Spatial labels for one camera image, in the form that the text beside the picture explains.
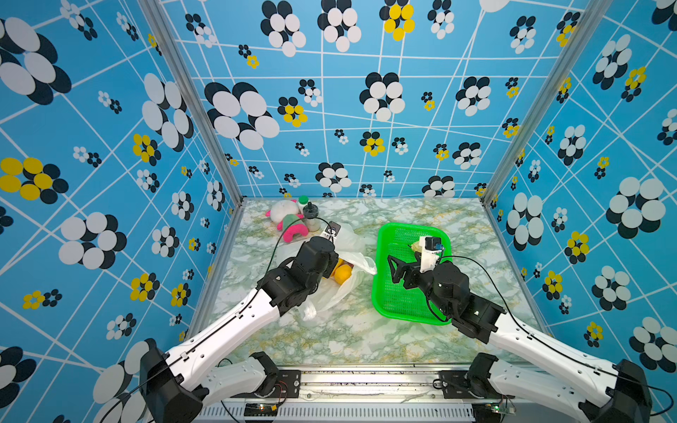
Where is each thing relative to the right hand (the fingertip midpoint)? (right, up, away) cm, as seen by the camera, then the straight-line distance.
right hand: (403, 256), depth 74 cm
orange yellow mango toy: (-18, -8, +17) cm, 25 cm away
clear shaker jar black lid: (-30, +12, +27) cm, 43 cm away
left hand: (-22, +4, +1) cm, 23 cm away
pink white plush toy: (-39, +12, +32) cm, 52 cm away
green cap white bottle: (-35, +19, +35) cm, 53 cm away
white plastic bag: (-15, +2, +13) cm, 20 cm away
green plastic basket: (+1, -17, +15) cm, 23 cm away
